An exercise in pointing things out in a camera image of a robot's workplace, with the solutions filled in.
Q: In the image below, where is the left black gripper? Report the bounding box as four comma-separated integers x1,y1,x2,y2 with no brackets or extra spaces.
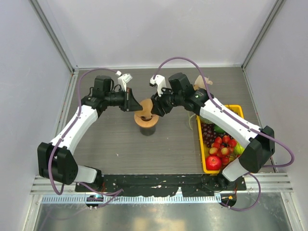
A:
105,87,143,112

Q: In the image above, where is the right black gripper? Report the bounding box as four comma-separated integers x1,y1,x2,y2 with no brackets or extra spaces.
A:
151,85,183,117

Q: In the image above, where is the brown paper coffee filter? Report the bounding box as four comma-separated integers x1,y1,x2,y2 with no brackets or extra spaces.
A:
139,99,153,120

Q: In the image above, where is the round wooden dripper stand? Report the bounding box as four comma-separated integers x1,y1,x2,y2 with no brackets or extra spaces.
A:
134,115,159,128

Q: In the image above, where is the glass coffee carafe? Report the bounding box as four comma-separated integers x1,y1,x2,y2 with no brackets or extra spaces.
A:
140,125,156,136

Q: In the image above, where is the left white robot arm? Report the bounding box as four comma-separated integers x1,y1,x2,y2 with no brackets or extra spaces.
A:
38,74,142,192

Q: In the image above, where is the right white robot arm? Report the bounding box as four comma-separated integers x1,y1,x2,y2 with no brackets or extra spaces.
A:
150,73,275,190

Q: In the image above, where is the coffee filter paper pack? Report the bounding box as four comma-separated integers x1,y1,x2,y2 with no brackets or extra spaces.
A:
193,75,213,90

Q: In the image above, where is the green netted melon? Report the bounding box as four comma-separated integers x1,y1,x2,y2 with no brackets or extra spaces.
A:
199,116,214,125

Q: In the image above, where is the red grape bunch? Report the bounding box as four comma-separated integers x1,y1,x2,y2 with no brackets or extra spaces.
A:
201,123,219,148

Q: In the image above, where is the dark green lime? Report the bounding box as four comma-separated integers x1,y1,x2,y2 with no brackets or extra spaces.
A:
213,125,225,133

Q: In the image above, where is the yellow plastic fruit tray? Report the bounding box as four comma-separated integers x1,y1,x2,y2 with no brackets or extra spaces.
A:
196,104,244,175

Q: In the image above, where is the red apple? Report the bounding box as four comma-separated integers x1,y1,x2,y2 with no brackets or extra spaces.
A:
205,155,222,171

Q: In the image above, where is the light green apple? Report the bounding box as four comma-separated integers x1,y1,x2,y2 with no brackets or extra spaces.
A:
233,143,244,155

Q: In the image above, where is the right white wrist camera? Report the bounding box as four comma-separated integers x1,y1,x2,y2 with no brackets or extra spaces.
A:
149,75,166,97

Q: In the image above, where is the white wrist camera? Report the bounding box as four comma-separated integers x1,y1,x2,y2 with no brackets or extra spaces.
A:
115,71,132,91
149,75,166,97

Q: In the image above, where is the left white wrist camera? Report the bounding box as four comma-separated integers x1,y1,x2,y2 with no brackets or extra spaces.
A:
115,71,132,91

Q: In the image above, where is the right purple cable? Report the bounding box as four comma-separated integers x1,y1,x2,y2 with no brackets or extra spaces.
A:
153,56,295,212

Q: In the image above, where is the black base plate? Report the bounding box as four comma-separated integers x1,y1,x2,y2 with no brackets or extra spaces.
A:
75,174,246,197

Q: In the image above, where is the white slotted cable duct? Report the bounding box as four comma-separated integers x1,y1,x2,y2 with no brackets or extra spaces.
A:
41,194,221,204

